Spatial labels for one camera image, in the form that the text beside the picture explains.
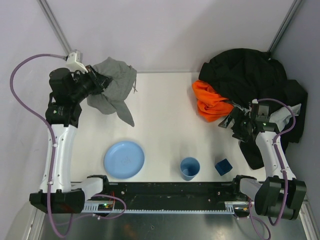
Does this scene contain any dark grey cloth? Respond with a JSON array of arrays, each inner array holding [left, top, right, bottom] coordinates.
[[86, 57, 137, 127]]

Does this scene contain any black cloth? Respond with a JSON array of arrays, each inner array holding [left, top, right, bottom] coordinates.
[[198, 47, 309, 171]]

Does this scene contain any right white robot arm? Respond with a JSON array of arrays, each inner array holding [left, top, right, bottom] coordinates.
[[219, 98, 307, 220]]

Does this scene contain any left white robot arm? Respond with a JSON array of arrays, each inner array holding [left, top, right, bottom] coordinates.
[[29, 65, 112, 214]]

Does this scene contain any orange cloth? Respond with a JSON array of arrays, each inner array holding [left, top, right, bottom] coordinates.
[[191, 80, 234, 123]]

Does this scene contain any light grey cloth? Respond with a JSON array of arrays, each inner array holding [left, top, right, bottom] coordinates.
[[269, 103, 302, 132]]

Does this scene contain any dark blue cube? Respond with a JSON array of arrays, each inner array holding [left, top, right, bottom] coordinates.
[[215, 158, 233, 176]]

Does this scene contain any blue plastic cup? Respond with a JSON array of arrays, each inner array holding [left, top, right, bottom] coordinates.
[[179, 157, 201, 181]]

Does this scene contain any light blue plate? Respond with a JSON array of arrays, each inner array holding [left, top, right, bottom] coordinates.
[[103, 140, 145, 179]]

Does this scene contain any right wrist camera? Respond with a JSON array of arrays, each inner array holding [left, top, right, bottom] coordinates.
[[250, 99, 270, 122]]

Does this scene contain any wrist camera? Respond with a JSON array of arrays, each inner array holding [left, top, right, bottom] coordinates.
[[66, 50, 88, 74], [250, 99, 270, 122]]

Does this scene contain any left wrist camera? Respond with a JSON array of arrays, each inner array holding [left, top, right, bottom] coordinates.
[[66, 50, 88, 74]]

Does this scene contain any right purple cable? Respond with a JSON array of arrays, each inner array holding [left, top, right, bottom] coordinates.
[[252, 97, 297, 226]]

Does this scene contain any purple cable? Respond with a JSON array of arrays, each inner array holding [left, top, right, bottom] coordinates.
[[9, 53, 76, 238], [252, 97, 297, 226]]

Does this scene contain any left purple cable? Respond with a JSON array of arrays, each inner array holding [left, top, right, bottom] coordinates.
[[9, 53, 76, 238]]

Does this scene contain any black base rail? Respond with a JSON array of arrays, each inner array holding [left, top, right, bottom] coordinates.
[[100, 181, 248, 202]]

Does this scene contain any slotted cable duct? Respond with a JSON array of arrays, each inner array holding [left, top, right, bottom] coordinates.
[[81, 201, 249, 215]]

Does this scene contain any left aluminium corner post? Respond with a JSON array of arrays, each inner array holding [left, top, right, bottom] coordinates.
[[37, 0, 73, 55]]

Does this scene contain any aluminium corner post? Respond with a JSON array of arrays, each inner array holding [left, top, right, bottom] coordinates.
[[37, 0, 73, 55], [267, 0, 305, 54]]

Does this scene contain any right aluminium corner post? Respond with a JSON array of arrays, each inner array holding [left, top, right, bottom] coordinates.
[[267, 0, 305, 54]]

